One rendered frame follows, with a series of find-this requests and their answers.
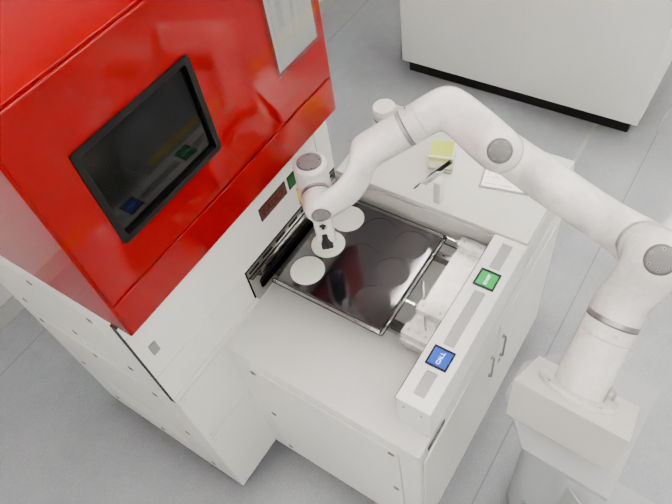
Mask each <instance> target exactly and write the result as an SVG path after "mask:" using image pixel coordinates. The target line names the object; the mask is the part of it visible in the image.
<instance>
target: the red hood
mask: <svg viewBox="0 0 672 504"><path fill-rule="evenodd" d="M335 108H336V106H335V100H334V94H333V88H332V82H331V75H330V69H329V63H328V57H327V50H326V44H325V38H324V32H323V26H322V19H321V13H320V7H319V1H318V0H0V255H1V256H2V257H4V258H5V259H7V260H9V261H10V262H12V263H13V264H15V265H17V266H18V267H20V268H22V269H23V270H25V271H26V272H28V273H30V274H31V275H33V276H34V277H36V278H38V279H39V280H41V281H43V282H44V283H46V284H47V285H49V286H51V287H52V288H54V289H56V290H57V291H59V292H60V293H62V294H64V295H65V296H67V297H68V298H70V299H72V300H73V301H75V302H77V303H78V304H80V305H81V306H83V307H85V308H86V309H88V310H89V311H91V312H93V313H94V314H96V315H98V316H99V317H101V318H102V319H104V320H106V321H107V322H109V323H110V324H112V325H114V326H115V327H117V328H119V329H120V330H122V331H123V332H125V333H127V334H128V335H130V336H133V335H134V334H135V333H136V331H137V330H138V329H139V328H140V327H141V326H142V325H143V324H144V322H145V321H146V320H147V319H148V318H149V317H150V316H151V315H152V314H153V312H154V311H155V310H156V309H157V308H158V307H159V306H160V305H161V303H162V302H163V301H164V300H165V299H166V298H167V297H168V296H169V295H170V293H171V292H172V291H173V290H174V289H175V288H176V287H177V286H178V284H179V283H180V282H181V281H182V280H183V279H184V278H185V277H186V276H187V274H188V273H189V272H190V271H191V270H192V269H193V268H194V267H195V265H196V264H197V263H198V262H199V261H200V260H201V259H202V258H203V257H204V255H205V254H206V253H207V252H208V251H209V250H210V249H211V248H212V246H213V245H214V244H215V243H216V242H217V241H218V240H219V239H220V238H221V236H222V235H223V234H224V233H225V232H226V231H227V230H228V229H229V227H230V226H231V225H232V224H233V223H234V222H235V221H236V220H237V219H238V217H239V216H240V215H241V214H242V213H243V212H244V211H245V210H246V208H247V207H248V206H249V205H250V204H251V203H252V202H253V201H254V200H255V198H256V197H257V196H258V195H259V194H260V193H261V192H262V191H263V189H264V188H265V187H266V186H267V185H268V184H269V183H270V182H271V181H272V179H273V178H274V177H275V176H276V175H277V174H278V173H279V172H280V170H281V169H282V168H283V167H284V166H285V165H286V164H287V163H288V162H289V160H290V159H291V158H292V157H293V156H294V155H295V154H296V153H297V151H298V150H299V149H300V148H301V147H302V146H303V145H304V144H305V143H306V141H307V140H308V139H309V138H310V137H311V136H312V135H313V134H314V132H315V131H316V130H317V129H318V128H319V127H320V126H321V125H322V124H323V122H324V121H325V120H326V119H327V118H328V117H329V116H330V115H331V113H332V112H333V111H334V110H335Z"/></svg>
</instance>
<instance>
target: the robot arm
mask: <svg viewBox="0 0 672 504"><path fill-rule="evenodd" d="M437 132H444V133H446V134H447V135H448V136H449V137H450V138H452V139H453V140H454V141H455V142H456V143H457V144H458V145H459V146H460V147H461V148H462V149H463V150H464V151H465V152H466V153H467V154H468V155H469V156H470V157H471V158H473V159H474V160H475V161H476V162H477V163H478V164H480V165H481V166H482V167H484V168H485V169H487V170H488V171H491V172H494V173H498V174H499V175H501V176H502V177H504V178H505V179H507V180H508V181H509V182H511V183H512V184H513V185H515V186H516V187H517V188H519V189H520V190H521V191H523V192H524V193H525V194H527V195H528V196H529V197H531V198H532V199H533V200H535V201H536V202H538V203H539V204H540V205H542V206H543V207H545V208H546V209H548V210H549V211H551V212H552V213H554V214H555V215H557V216H558V217H560V218H561V219H563V220H564V221H565V222H567V223H569V224H570V225H572V226H573V227H575V228H576V229H578V230H579V231H581V232H582V233H584V234H585V235H587V236H588V237H590V238H591V239H592V240H594V241H595V242H597V243H598V244H599V245H601V246H602V247H603V248H604V249H606V250H607V251H608V252H609V253H610V254H612V255H613V256H614V257H615V258H616V259H617V260H618V261H619V262H618V264H617V265H616V267H615V269H614V270H613V272H612V273H611V274H610V276H609V277H608V278H607V279H606V280H605V281H604V282H603V283H602V284H601V286H600V287H599V288H598V289H597V291H596V292H595V294H594V296H593V298H592V300H591V302H590V304H589V306H588V308H587V310H586V312H585V314H584V316H583V318H582V320H581V322H580V324H579V326H578V328H577V330H576V332H575V334H574V337H573V339H572V341H571V343H570V345H569V347H568V349H567V351H566V353H565V355H564V357H563V359H562V361H561V363H560V365H559V367H557V366H543V367H541V369H540V371H539V376H540V378H541V380H542V381H543V382H544V383H545V384H546V385H547V386H548V387H549V388H550V389H551V390H553V391H554V392H555V393H557V394H558V395H560V396H561V397H563V398H565V399H567V400H568V401H570V402H572V403H574V404H576V405H578V406H580V407H583V408H585V409H587V410H590V411H593V412H596V413H600V414H605V415H614V414H617V413H618V411H619V409H620V404H619V402H618V401H617V400H616V397H617V395H618V392H619V391H618V390H617V391H615V390H613V384H614V382H615V380H616V378H617V376H618V374H619V372H620V370H621V368H622V366H623V364H624V362H625V360H626V358H627V356H628V354H629V353H630V351H631V349H632V347H633V345H634V343H635V341H636V339H637V337H638V335H639V333H640V331H641V329H642V327H643V325H644V323H645V321H646V319H647V318H648V316H649V314H650V313H651V311H652V310H653V309H654V308H655V307H656V306H657V305H658V304H659V303H660V302H662V301H663V300H664V299H665V298H666V297H667V295H668V294H669V293H670V292H671V291H672V231H671V230H670V229H668V228H666V227H665V226H663V225H661V224H660V223H658V222H656V221H655V220H653V219H651V218H649V217H647V216H645V215H643V214H641V213H639V212H637V211H635V210H633V209H632V208H630V207H628V206H626V205H625V204H623V203H621V202H620V201H618V200H616V199H615V198H613V197H611V196H610V195H608V194H607V193H605V192H604V191H602V190H601V189H599V188H598V187H596V186H595V185H594V184H592V183H591V182H589V181H588V180H586V179H585V178H583V177H582V176H580V175H579V174H577V173H576V172H574V171H573V170H571V169H570V168H568V167H567V166H565V165H564V164H562V163H561V162H559V161H558V160H556V159H555V158H553V157H552V156H550V155H549V154H547V153H546V152H544V151H543V150H541V149H540V148H538V147H537V146H535V145H534V144H532V143H531V142H529V141H528V140H526V139H525V138H523V137H522V136H520V135H519V134H517V133H516V132H515V131H514V130H513V129H512V128H511V127H510V126H509V125H507V124H506V123H505V122H504V121H503V120H502V119H500V118H499V117H498V116H497V115H496V114H495V113H493V112H492V111H491V110H490V109H488V108H487V107H486V106H484V105H483V104H482V103H481V102H479V101H478V100H477V99H476V98H474V97H473V96H472V95H470V94H469V93H467V92H465V91H464V90H462V89H460V88H457V87H454V86H442V87H438V88H436V89H434V90H432V91H430V92H428V93H426V94H425V95H423V96H421V97H419V98H418V99H416V100H414V101H413V102H411V103H409V104H408V105H406V106H404V107H403V108H401V109H399V110H398V111H396V112H394V113H393V114H391V115H390V116H388V117H386V118H385V119H383V120H381V121H380V122H378V123H377V124H375V125H373V126H372V127H370V128H368V129H367V130H365V131H364V132H362V133H360V134H359V135H358V136H356V137H355V138H354V139H353V141H352V143H351V147H350V156H349V161H348V164H347V167H346V169H345V171H344V173H343V174H342V176H341V177H340V178H339V180H338V181H337V182H336V183H335V184H334V185H332V186H331V180H330V175H329V170H328V165H327V160H326V158H325V156H324V155H323V154H321V153H319V152H315V151H309V152H304V153H302V154H300V155H298V156H297V157H296V158H295V160H294V161H293V165H292V168H293V172H294V176H295V180H296V184H297V188H298V191H299V195H300V199H301V203H302V207H303V210H304V212H305V215H306V216H307V218H308V219H309V220H311V221H313V225H314V229H315V233H316V236H317V239H318V242H319V243H320V244H321V245H322V249H323V250H324V249H330V248H333V247H334V245H333V242H334V241H336V235H335V229H334V223H333V218H332V217H334V216H336V215H338V214H339V213H341V212H343V211H344V210H346V209H348V208H349V207H351V206H352V205H353V204H355V203H356V202H357V201H358V200H359V199H360V198H361V196H362V195H363V194H364V192H365V191H366V189H367V187H368V185H369V183H370V181H371V179H372V176H373V174H374V172H375V170H376V168H377V167H378V166H379V165H381V164H382V163H384V162H386V161H387V160H389V159H391V158H393V157H395V156H396V155H398V154H400V153H402V152H404V151H405V150H407V149H409V148H411V147H413V146H414V145H416V144H418V143H420V142H421V141H423V140H425V139H427V138H428V137H430V136H432V135H434V134H435V133H437Z"/></svg>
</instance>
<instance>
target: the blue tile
mask: <svg viewBox="0 0 672 504"><path fill-rule="evenodd" d="M452 357H453V355H452V354H450V353H448V352H446V351H444V350H442V349H440V348H438V347H436V348H435V350H434V351H433V353H432V355H431V356H430V358H429V360H428V362H429V363H431V364H433V365H435V366H437V367H439V368H441V369H443V370H445V369H446V367H447V365H448V364H449V362H450V360H451V359H452Z"/></svg>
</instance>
